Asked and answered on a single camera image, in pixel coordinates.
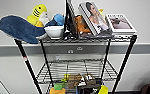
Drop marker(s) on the black flat frame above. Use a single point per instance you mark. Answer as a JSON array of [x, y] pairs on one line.
[[70, 20]]

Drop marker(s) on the blue whale plush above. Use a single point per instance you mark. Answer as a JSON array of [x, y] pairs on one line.
[[22, 30]]

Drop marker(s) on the long grey wall band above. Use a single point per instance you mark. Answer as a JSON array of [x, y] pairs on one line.
[[4, 50]]

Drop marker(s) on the small white wall outlet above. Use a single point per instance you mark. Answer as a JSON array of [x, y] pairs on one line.
[[70, 51], [79, 48]]

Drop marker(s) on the small yellow item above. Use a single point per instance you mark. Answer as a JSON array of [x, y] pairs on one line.
[[101, 12]]

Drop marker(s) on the yellow-green small toy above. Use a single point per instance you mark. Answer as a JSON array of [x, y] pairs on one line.
[[64, 79]]

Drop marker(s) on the white box with picture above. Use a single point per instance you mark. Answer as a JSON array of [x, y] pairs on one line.
[[121, 23]]

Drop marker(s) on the yellow sponge block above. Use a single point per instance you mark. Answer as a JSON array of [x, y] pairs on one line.
[[103, 90]]

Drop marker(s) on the magazine with portrait cover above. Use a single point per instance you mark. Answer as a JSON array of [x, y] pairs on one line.
[[94, 18]]

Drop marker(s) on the black bag with print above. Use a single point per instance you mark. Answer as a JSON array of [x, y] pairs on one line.
[[89, 86]]

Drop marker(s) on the yellow striped shark plush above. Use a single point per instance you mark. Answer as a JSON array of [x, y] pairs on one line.
[[37, 15]]

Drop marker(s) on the green box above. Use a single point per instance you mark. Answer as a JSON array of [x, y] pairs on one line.
[[59, 86]]

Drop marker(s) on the white bowl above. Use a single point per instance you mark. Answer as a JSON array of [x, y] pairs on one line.
[[54, 32]]

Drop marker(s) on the orange toy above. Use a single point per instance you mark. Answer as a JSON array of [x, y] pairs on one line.
[[81, 27]]

